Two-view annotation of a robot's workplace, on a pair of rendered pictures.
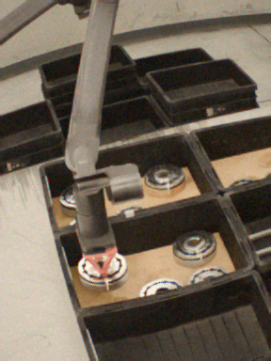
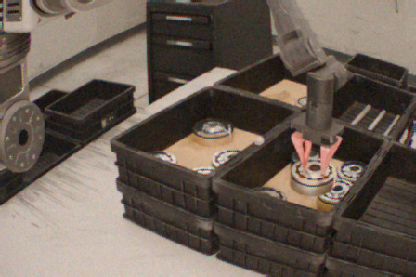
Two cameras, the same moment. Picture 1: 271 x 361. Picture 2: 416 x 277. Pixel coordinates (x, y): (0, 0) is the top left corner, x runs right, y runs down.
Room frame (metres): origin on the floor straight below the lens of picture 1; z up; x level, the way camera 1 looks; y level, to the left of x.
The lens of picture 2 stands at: (0.67, 0.94, 1.55)
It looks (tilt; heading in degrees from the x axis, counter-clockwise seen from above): 27 degrees down; 316
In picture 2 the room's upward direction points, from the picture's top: 2 degrees counter-clockwise
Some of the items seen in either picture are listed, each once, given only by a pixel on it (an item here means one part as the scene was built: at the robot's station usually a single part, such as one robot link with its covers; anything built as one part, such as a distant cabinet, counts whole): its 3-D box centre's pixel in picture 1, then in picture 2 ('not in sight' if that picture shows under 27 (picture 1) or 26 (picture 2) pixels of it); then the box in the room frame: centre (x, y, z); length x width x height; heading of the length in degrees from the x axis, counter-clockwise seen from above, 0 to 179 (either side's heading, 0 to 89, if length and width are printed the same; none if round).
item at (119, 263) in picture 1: (102, 267); (314, 171); (1.24, 0.09, 0.97); 0.10 x 0.10 x 0.01
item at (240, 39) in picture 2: not in sight; (213, 60); (2.87, -1.27, 0.45); 0.60 x 0.45 x 0.90; 101
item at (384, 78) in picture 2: not in sight; (378, 102); (1.93, -1.66, 0.37); 0.40 x 0.30 x 0.45; 11
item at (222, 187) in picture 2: (152, 257); (317, 162); (1.31, -0.01, 0.92); 0.40 x 0.30 x 0.02; 97
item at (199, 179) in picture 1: (127, 199); (209, 149); (1.60, 0.03, 0.87); 0.40 x 0.30 x 0.11; 97
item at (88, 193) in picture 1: (91, 195); (321, 85); (1.24, 0.08, 1.15); 0.07 x 0.06 x 0.07; 100
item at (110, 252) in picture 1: (98, 252); (320, 150); (1.23, 0.09, 1.02); 0.07 x 0.07 x 0.09; 6
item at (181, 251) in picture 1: (195, 244); (310, 156); (1.40, -0.11, 0.86); 0.10 x 0.10 x 0.01
